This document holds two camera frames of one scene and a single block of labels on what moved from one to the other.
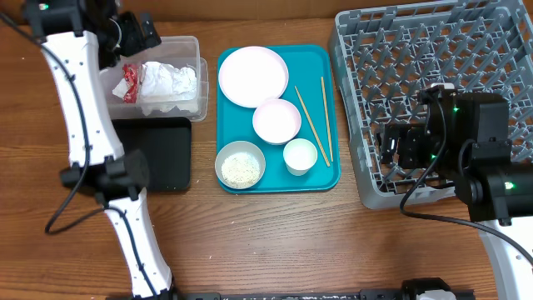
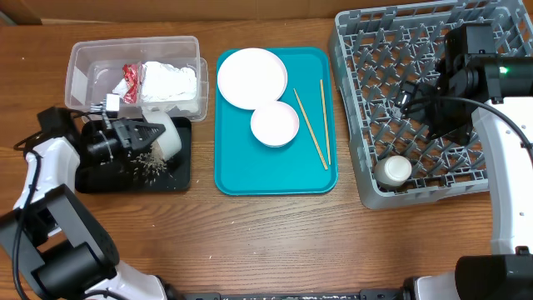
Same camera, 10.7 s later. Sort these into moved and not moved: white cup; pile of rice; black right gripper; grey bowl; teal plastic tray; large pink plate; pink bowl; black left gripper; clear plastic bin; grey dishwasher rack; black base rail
Moved: grey bowl; white cup; black left gripper; black right gripper; pile of rice
Not moved: large pink plate; teal plastic tray; clear plastic bin; pink bowl; black base rail; grey dishwasher rack
